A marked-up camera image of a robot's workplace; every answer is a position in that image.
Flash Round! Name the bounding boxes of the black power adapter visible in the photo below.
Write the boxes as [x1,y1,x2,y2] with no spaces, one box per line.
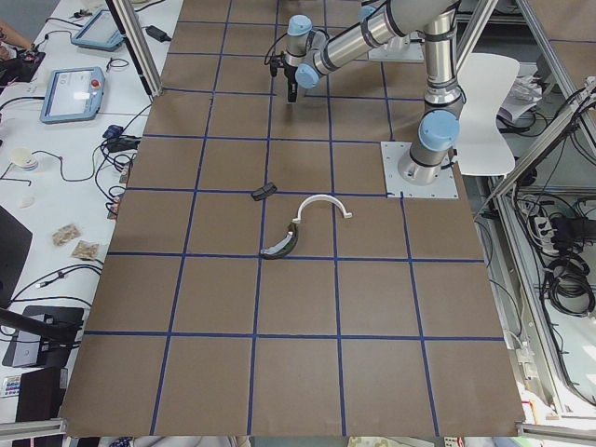
[145,25,171,42]

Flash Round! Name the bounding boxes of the aluminium frame post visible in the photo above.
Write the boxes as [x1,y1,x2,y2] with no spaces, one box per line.
[106,0,162,98]

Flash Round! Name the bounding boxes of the near blue teach pendant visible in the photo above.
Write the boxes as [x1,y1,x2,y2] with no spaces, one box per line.
[40,66,104,124]

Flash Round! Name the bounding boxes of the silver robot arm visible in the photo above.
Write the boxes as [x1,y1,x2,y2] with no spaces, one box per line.
[264,0,464,186]

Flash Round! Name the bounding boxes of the small black plastic block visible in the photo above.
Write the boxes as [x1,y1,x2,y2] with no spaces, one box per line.
[251,183,278,201]

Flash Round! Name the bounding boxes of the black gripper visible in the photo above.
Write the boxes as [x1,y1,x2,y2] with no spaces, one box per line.
[268,52,301,102]

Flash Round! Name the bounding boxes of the white curved plastic bracket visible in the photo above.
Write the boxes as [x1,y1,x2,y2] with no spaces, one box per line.
[291,194,353,224]

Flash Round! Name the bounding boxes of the olive curved brake shoe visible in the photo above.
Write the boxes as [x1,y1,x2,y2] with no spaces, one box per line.
[259,223,299,260]

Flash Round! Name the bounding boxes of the far blue teach pendant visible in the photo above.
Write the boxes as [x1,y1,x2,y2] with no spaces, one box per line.
[71,8,123,51]

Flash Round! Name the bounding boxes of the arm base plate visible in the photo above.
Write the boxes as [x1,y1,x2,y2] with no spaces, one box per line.
[368,35,424,63]
[380,142,458,199]

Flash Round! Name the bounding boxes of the blue teach pendant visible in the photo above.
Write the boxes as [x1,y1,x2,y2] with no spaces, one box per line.
[40,66,104,124]
[71,8,123,51]

